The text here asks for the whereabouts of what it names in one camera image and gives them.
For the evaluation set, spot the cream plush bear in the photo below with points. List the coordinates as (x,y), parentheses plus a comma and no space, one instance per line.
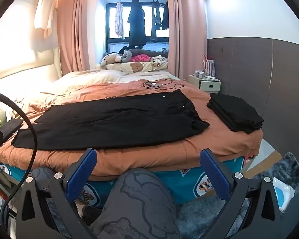
(109,59)

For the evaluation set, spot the black hanging coat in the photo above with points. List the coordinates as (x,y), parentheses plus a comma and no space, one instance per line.
(137,22)

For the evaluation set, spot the blue printed bed sheet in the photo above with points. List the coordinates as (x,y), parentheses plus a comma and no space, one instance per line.
(186,180)

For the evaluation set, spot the white plastic bag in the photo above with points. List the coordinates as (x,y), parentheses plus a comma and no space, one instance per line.
(286,194)

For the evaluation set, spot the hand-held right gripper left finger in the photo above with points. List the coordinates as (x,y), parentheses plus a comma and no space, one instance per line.
(82,171)

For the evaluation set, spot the grey shaggy rug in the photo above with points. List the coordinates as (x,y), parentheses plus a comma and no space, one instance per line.
(196,211)

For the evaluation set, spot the orange blanket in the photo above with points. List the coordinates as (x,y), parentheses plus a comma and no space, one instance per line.
(139,159)

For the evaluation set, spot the cream duvet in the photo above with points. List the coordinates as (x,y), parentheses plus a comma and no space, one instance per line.
(102,76)

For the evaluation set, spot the grey plush toy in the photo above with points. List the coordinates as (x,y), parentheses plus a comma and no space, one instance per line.
(126,54)

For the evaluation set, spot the dark framed window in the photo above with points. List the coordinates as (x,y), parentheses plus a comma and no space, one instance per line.
(148,17)

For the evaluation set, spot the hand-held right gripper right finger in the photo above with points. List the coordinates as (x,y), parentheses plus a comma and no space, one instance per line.
(214,176)

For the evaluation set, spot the bear print pillow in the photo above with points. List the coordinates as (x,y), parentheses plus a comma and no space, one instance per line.
(135,67)

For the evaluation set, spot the pink curtain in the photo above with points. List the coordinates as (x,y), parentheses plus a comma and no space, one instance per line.
(186,29)
(74,29)

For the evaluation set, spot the pink cloth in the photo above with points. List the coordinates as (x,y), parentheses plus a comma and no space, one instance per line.
(140,58)

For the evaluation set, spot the black phone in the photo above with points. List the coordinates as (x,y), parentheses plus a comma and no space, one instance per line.
(12,129)

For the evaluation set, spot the black hanging garment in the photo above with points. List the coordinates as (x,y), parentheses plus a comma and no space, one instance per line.
(155,17)

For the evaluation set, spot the person's right leg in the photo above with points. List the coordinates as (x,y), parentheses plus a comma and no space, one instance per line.
(139,204)

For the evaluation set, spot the flat cardboard sheet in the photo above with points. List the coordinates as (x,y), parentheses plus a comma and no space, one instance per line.
(266,161)

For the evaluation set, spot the cream headboard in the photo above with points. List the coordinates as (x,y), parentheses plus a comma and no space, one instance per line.
(27,77)

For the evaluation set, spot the white power strip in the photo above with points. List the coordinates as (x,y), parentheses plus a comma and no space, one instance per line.
(211,78)

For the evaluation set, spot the white hanging shirt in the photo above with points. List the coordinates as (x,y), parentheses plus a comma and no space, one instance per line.
(43,10)

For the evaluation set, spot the floral hanging garment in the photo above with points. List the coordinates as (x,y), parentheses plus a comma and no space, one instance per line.
(119,20)

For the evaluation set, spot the stack of folded black pants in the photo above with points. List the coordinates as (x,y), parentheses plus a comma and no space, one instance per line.
(236,114)

